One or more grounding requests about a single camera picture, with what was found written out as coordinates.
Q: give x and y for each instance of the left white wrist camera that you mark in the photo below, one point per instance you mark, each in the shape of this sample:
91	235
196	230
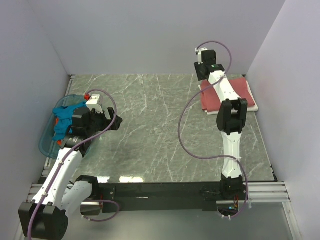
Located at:
94	102

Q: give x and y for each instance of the teal plastic basket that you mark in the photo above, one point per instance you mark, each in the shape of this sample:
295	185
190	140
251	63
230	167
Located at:
47	146

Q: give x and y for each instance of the black base beam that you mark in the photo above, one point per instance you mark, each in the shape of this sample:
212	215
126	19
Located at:
171	195

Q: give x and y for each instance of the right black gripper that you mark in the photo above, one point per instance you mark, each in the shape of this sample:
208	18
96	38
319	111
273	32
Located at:
197	67

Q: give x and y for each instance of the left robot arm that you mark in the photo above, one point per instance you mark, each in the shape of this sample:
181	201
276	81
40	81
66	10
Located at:
46	216

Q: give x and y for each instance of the orange t shirt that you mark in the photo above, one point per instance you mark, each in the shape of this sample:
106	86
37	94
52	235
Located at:
58	130

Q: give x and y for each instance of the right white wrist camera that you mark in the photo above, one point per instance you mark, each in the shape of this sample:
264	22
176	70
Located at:
199	54

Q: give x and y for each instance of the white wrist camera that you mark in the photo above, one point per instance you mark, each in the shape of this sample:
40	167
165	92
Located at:
199	54
94	102

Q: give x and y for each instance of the salmon pink t shirt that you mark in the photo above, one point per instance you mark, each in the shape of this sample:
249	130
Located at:
212	100

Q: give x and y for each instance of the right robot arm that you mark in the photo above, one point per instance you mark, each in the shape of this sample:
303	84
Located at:
230	120

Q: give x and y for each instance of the blue t shirt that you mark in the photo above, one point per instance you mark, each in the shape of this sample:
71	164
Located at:
65	113

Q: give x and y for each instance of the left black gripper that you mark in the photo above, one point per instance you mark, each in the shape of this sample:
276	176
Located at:
106	122

